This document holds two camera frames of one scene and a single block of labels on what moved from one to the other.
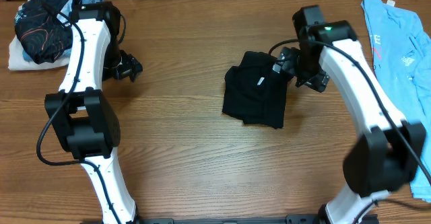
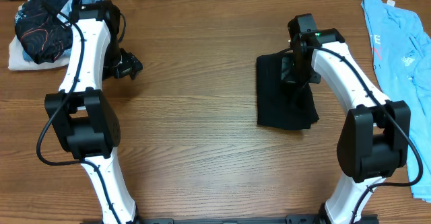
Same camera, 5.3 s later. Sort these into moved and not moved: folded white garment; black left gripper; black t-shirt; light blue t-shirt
Moved: black t-shirt
Not moved: black left gripper; folded white garment; light blue t-shirt
